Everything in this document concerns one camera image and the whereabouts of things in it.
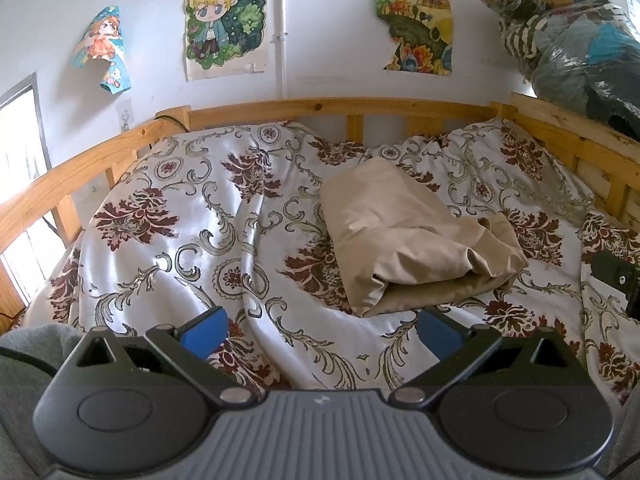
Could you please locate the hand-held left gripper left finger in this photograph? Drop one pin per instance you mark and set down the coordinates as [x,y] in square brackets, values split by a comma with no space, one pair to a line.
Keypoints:
[205,334]

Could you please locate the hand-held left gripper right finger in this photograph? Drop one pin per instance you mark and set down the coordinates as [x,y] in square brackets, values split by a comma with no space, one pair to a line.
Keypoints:
[440,335]

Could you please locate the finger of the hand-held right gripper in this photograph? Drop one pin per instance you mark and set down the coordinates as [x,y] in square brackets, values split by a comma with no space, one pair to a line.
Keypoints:
[612,267]

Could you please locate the beige hooded zip jacket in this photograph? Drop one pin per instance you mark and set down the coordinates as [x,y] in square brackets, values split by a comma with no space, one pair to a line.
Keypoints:
[405,240]

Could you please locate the clear plastic bag of clothes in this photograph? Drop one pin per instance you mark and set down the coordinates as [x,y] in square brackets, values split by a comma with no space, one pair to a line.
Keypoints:
[575,45]

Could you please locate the white floral bedspread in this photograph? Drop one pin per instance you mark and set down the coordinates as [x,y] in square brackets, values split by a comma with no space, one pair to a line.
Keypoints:
[200,220]

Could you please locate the person's right leg grey pants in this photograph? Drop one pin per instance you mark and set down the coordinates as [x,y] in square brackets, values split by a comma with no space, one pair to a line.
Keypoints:
[627,440]

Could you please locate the person's leg grey pants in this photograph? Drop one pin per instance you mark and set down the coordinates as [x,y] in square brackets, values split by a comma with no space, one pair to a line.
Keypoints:
[30,375]
[627,440]

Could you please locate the person's left leg grey pants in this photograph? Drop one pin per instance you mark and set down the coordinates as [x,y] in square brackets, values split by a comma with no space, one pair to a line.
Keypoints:
[30,375]

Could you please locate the small curled cartoon poster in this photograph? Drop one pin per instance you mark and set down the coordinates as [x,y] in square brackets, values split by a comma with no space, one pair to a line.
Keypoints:
[102,45]

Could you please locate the autumn landscape poster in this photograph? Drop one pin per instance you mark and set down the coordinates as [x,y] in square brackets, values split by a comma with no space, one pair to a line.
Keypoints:
[415,25]

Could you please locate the blond cartoon child poster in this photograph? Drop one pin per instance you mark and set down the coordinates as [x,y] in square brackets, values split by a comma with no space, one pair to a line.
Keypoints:
[222,20]

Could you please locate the window with grey frame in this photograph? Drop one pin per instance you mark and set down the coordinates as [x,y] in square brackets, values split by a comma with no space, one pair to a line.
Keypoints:
[20,185]

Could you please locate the wooden bed frame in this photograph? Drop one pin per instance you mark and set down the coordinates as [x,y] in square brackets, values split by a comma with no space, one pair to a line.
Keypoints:
[325,107]

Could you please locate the white wall pipe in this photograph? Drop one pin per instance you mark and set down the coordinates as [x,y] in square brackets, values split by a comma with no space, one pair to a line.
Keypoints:
[283,35]

